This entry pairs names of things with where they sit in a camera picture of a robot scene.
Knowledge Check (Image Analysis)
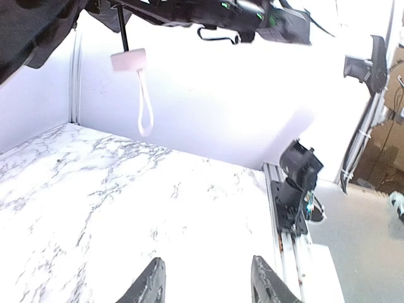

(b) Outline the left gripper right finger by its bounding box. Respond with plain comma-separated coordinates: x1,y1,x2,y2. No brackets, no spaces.
251,255,302,303

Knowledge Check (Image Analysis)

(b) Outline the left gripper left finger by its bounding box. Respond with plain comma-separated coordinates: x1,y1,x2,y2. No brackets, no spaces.
117,257,166,303

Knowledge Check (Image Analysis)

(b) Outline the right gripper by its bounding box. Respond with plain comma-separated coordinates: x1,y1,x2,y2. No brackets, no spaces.
176,1,265,38

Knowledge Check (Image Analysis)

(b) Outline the pink and black umbrella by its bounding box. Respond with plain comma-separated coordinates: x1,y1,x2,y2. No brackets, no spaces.
0,0,196,137

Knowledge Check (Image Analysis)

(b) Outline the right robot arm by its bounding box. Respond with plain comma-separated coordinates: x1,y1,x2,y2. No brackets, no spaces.
180,1,388,94

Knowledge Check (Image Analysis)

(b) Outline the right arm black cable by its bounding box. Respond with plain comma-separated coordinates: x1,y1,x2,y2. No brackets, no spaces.
197,27,241,45

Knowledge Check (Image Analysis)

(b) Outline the front aluminium rail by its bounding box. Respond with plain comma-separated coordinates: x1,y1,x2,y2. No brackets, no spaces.
263,163,304,301

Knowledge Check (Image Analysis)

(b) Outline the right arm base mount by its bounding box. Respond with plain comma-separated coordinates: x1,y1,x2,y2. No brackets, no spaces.
270,140,325,236

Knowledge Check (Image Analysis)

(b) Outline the right aluminium frame post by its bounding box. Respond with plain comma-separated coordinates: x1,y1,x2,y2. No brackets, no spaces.
69,28,82,125

